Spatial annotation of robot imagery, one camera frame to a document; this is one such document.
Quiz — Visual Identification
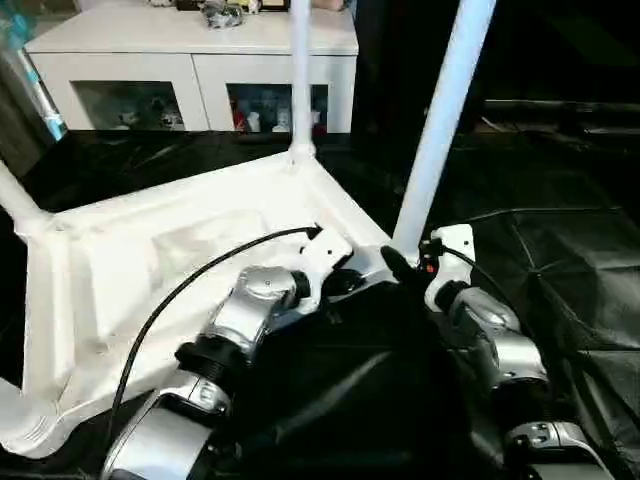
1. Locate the white plastic table top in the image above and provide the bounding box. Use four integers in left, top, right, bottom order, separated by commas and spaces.
0, 148, 402, 460

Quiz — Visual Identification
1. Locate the black mat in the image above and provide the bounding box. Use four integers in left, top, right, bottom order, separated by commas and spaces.
0, 127, 640, 480

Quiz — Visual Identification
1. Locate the clear glass trinket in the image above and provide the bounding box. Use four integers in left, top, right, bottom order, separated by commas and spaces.
198, 0, 250, 30

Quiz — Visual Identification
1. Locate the white cabinet with glass doors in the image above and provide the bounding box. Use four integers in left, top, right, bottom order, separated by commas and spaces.
23, 0, 362, 135

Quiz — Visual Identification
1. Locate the grey curtain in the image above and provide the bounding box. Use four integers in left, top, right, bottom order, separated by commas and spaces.
0, 0, 47, 172

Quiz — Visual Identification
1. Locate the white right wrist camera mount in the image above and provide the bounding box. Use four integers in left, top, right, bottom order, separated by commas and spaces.
422, 223, 476, 315

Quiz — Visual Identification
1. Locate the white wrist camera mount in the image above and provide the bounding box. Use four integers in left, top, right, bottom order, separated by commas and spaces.
422, 223, 476, 315
296, 228, 353, 315

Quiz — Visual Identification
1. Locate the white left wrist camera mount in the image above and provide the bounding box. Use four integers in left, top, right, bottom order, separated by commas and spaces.
296, 228, 353, 315

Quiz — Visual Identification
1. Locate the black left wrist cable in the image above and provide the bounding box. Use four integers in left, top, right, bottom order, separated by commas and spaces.
98, 225, 325, 451

